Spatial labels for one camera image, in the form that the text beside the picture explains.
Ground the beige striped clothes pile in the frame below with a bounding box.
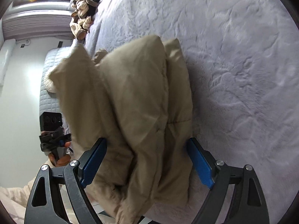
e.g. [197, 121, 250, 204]
[70, 0, 98, 41]

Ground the grey quilted headboard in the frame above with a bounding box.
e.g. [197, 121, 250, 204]
[39, 47, 71, 116]

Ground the cream sleeve forearm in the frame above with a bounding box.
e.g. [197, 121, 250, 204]
[0, 160, 59, 224]

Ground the grey curtain left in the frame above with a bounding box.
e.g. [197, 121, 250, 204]
[2, 10, 73, 40]

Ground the khaki puffer jacket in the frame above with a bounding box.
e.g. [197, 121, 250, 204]
[49, 35, 193, 223]

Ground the lavender quilted bedspread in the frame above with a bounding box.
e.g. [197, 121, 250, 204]
[86, 0, 298, 223]

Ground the left hand orange glove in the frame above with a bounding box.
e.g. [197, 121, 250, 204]
[47, 141, 74, 167]

